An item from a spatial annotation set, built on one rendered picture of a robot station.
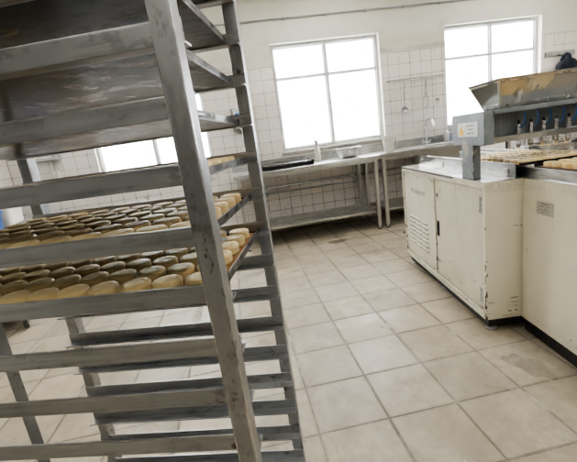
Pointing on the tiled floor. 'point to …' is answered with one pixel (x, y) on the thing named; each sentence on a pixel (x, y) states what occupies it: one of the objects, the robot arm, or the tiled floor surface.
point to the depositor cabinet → (468, 237)
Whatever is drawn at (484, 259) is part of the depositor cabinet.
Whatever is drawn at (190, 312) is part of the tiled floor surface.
